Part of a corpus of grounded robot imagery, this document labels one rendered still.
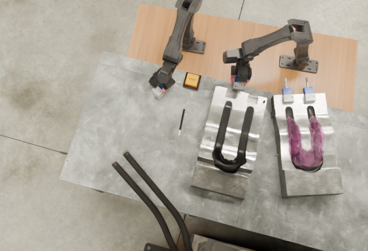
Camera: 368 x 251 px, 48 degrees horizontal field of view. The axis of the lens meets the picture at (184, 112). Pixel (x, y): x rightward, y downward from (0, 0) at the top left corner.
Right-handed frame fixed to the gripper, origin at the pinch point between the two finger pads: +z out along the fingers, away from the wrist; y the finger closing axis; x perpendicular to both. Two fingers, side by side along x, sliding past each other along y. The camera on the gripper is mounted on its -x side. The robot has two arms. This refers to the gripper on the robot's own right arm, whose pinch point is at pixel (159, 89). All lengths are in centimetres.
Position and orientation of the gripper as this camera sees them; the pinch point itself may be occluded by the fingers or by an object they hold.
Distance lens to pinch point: 208.1
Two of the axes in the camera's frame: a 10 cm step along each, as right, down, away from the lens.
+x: 5.9, -4.8, 6.5
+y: 7.4, 6.5, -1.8
